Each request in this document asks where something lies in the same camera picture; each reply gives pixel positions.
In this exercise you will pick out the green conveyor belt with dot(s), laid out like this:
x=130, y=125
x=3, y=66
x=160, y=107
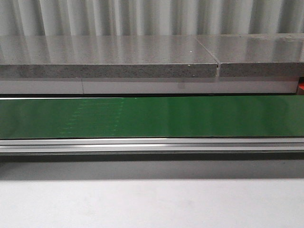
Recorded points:
x=186, y=116

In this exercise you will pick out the grey granite slab right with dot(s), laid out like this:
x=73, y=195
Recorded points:
x=256, y=55

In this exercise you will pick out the grey granite slab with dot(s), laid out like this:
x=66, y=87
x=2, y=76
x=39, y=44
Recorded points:
x=104, y=57
x=256, y=55

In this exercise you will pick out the grey granite slab left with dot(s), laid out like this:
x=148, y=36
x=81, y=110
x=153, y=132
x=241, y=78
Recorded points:
x=104, y=57

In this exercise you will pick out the white curtain backdrop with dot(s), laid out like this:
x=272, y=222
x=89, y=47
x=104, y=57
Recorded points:
x=150, y=17

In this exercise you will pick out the aluminium conveyor frame rail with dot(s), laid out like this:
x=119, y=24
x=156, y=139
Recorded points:
x=154, y=145

